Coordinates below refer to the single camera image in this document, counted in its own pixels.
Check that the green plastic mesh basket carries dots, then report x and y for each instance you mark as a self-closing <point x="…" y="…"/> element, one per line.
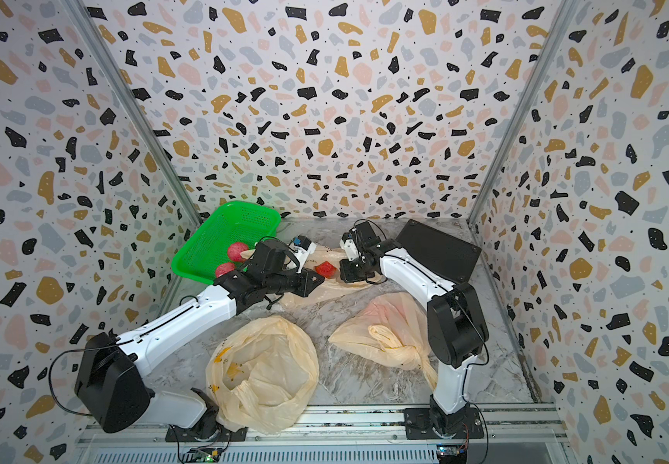
<point x="233" y="222"/>

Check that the black flat box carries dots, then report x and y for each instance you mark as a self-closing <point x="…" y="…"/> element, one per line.
<point x="445" y="255"/>

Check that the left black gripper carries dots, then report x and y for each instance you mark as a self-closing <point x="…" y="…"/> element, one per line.
<point x="308" y="277"/>

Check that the beige plastic bag with apples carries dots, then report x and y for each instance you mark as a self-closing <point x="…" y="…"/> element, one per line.
<point x="263" y="376"/>

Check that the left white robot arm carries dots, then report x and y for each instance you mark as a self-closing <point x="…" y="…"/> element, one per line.
<point x="111" y="382"/>

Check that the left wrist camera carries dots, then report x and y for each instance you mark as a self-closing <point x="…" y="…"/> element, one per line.
<point x="302" y="248"/>

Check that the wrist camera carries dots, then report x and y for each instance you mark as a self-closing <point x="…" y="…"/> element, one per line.
<point x="302" y="248"/>
<point x="349" y="246"/>

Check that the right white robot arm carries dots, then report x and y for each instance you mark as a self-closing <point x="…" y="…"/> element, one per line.
<point x="457" y="331"/>

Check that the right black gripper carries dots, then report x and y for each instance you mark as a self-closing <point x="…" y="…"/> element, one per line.
<point x="345" y="275"/>

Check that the red apple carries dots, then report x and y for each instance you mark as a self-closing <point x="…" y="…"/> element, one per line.
<point x="224" y="269"/>
<point x="237" y="252"/>
<point x="326" y="269"/>

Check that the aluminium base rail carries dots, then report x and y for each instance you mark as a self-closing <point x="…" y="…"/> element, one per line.
<point x="498" y="433"/>

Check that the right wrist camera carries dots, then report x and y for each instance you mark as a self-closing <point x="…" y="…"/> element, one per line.
<point x="349" y="246"/>

